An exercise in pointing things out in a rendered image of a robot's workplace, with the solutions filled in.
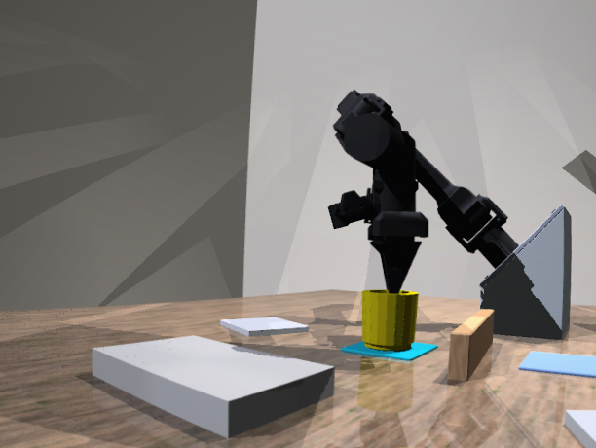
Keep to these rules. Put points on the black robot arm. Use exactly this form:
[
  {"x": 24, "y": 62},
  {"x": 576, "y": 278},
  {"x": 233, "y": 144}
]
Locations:
[{"x": 370, "y": 134}]

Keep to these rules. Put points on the brown wooden block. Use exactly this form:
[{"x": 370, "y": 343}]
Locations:
[{"x": 469, "y": 343}]

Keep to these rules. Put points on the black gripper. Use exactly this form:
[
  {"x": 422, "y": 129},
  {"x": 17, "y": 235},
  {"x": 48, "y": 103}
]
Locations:
[{"x": 393, "y": 230}]

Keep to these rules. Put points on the yellow cup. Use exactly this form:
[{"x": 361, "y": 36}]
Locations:
[{"x": 389, "y": 320}]

